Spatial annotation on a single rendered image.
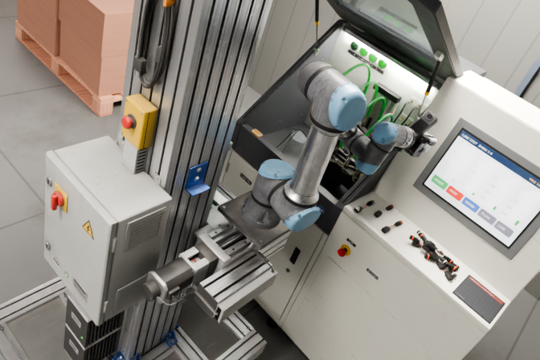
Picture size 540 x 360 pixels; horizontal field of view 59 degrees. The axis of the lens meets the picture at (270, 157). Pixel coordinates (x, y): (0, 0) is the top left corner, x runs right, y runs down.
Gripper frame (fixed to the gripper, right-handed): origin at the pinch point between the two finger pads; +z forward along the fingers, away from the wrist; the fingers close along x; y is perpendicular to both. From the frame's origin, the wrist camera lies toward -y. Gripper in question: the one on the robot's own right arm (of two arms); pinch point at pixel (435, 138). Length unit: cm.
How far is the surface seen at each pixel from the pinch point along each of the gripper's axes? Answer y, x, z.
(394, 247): 43.6, 14.3, 2.2
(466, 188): 11.7, 13.5, 22.4
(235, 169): 76, -72, -8
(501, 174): -0.8, 19.6, 23.4
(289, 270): 97, -21, 9
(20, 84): 162, -270, -52
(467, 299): 40, 44, 12
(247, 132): 53, -71, -15
